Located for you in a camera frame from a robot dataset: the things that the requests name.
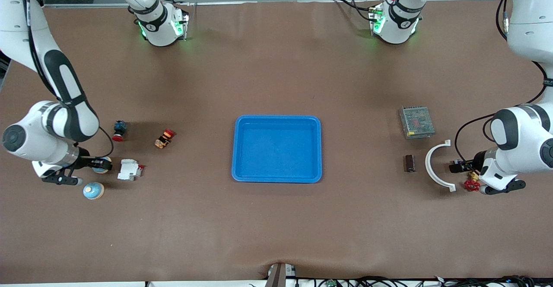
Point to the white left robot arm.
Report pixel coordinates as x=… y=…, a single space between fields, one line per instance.
x=527 y=19

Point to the brass valve red handwheel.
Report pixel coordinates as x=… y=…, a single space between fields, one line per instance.
x=471 y=186

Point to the white curved plastic bracket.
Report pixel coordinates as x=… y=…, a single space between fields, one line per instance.
x=428 y=164

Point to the red orange pushbutton switch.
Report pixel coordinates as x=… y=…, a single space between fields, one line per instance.
x=163 y=140

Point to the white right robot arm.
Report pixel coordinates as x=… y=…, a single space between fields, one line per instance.
x=17 y=32

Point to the large dark electrolytic capacitor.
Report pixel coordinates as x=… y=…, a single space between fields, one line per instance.
x=409 y=163

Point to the metal mesh power supply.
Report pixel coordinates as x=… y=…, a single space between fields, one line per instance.
x=417 y=122

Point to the blue service bell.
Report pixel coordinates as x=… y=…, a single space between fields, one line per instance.
x=103 y=171
x=93 y=190

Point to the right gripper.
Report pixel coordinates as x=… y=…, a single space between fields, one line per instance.
x=85 y=162

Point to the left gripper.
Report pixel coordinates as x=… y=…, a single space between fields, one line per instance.
x=476 y=160

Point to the white circuit breaker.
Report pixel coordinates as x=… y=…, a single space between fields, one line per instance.
x=127 y=170

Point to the blue plastic tray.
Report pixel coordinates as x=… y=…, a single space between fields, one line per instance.
x=276 y=157

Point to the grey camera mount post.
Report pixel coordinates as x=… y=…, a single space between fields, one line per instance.
x=278 y=276

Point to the red button blue body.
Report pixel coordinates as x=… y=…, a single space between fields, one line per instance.
x=119 y=128

